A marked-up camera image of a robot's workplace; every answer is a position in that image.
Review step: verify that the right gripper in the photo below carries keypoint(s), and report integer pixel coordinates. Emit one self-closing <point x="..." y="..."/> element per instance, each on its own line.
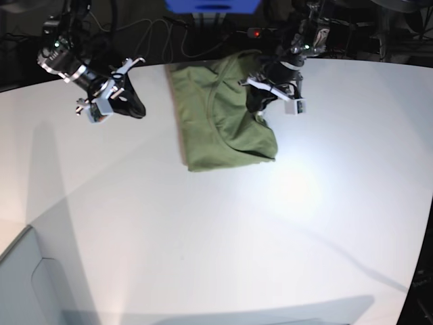
<point x="117" y="89"/>

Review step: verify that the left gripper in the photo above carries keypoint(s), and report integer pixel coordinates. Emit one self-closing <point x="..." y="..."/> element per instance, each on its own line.
<point x="277" y="80"/>

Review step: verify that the green T-shirt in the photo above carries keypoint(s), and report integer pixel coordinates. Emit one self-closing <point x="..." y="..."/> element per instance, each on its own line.
<point x="217" y="129"/>

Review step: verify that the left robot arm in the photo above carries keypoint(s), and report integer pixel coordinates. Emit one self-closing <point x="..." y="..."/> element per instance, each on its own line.
<point x="303" y="35"/>

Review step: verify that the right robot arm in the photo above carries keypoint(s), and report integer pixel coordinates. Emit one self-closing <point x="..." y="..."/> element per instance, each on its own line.
<point x="91" y="62"/>

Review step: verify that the black power strip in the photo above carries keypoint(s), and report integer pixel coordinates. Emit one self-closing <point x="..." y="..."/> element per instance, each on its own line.
<point x="261" y="33"/>

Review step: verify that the blue box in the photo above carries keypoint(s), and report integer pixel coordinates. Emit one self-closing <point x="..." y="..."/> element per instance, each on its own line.
<point x="212" y="6"/>

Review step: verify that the grey cabinet corner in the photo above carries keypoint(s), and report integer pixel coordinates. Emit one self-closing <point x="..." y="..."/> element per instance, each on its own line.
<point x="27" y="291"/>

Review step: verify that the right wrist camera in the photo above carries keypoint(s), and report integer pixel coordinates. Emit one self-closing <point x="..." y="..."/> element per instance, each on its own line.
<point x="98" y="112"/>

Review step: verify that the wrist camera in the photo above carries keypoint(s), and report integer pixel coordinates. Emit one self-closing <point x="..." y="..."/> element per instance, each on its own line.
<point x="295" y="107"/>
<point x="98" y="112"/>

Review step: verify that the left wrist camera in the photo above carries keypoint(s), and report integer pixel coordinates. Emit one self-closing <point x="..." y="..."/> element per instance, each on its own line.
<point x="295" y="107"/>

